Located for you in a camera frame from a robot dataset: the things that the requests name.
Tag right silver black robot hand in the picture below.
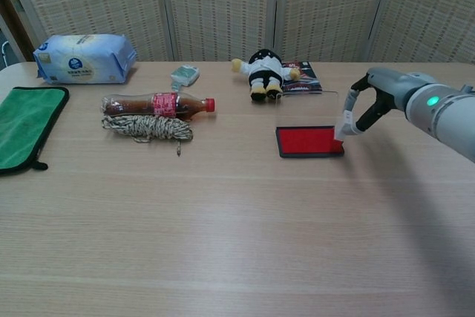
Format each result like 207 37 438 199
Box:
335 67 411 137

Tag dark red printed booklet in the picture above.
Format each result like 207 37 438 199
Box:
280 60 323 95

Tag red ink pad case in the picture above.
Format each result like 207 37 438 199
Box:
275 90 346 160

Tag black white plush doll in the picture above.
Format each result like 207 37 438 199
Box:
231 48 301 102

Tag bamboo folding screen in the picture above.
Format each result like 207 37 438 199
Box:
0 0 475 64

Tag cola plastic bottle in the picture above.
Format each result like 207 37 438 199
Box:
99 91 217 122

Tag blue white tissue pack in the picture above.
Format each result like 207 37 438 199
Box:
32 33 137 85

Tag green microfiber cloth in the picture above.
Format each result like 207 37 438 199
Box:
0 86 71 176

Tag coiled braided rope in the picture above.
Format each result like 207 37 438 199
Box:
101 114 194 157

